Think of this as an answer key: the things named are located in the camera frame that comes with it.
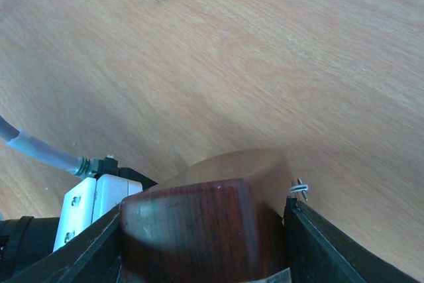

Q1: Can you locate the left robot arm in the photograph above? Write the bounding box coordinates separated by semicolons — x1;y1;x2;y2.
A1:
0;216;59;282

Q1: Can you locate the brown wooden metronome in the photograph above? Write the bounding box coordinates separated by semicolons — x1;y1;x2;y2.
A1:
120;148;293;282

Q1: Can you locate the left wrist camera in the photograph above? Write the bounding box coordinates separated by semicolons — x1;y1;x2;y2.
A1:
53;156;157;251

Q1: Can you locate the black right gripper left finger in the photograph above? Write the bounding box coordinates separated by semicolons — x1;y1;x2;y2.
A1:
7;205;123;282

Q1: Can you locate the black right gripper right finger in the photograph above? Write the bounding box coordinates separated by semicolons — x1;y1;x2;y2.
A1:
284;197;416;282

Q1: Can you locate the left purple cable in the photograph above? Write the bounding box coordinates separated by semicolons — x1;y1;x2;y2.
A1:
0;115;100;178

